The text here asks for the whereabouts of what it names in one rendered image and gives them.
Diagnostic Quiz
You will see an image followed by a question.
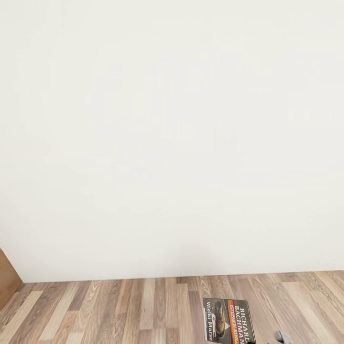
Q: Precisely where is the hardback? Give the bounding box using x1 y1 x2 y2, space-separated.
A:
203 298 256 344

